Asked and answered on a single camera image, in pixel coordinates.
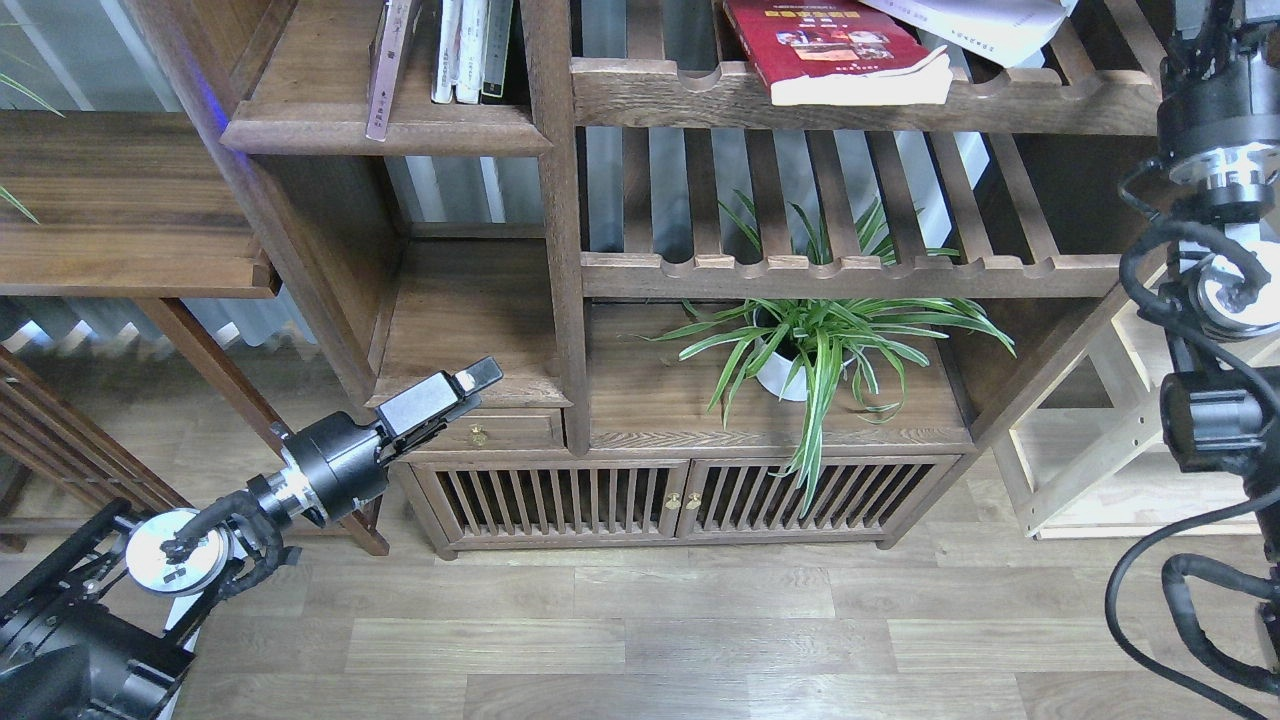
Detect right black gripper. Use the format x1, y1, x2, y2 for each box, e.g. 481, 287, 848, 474
1157, 1, 1279, 190

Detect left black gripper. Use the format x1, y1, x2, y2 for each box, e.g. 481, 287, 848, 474
270, 356, 503, 528

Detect light wooden shelf unit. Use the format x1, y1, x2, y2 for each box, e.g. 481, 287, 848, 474
993, 291, 1245, 539

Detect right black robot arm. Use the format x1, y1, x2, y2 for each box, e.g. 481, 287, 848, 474
1103, 1, 1279, 719

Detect green leaves at left edge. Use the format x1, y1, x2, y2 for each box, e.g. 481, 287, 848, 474
0, 20, 69, 223

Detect dark slatted wooden rack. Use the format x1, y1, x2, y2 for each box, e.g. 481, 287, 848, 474
3, 350, 241, 552

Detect white book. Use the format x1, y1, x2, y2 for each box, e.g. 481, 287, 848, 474
865, 1, 1075, 67
454, 0, 489, 105
431, 0, 463, 104

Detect green spider plant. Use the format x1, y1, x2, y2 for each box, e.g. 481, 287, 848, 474
645, 190, 1018, 518

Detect white bar on floor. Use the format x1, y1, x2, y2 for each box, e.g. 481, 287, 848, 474
161, 580, 219, 652

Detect dark green upright book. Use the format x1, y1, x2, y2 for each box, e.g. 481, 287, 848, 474
480, 0, 515, 104

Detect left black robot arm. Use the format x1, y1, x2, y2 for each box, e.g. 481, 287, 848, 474
1, 357, 503, 719

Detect dark wooden bookshelf unit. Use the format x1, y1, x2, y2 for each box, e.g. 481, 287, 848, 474
128, 1, 1172, 559

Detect white plant pot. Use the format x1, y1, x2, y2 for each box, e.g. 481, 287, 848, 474
755, 341, 808, 402

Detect red book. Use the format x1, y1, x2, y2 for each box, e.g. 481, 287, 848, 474
722, 1, 954, 106

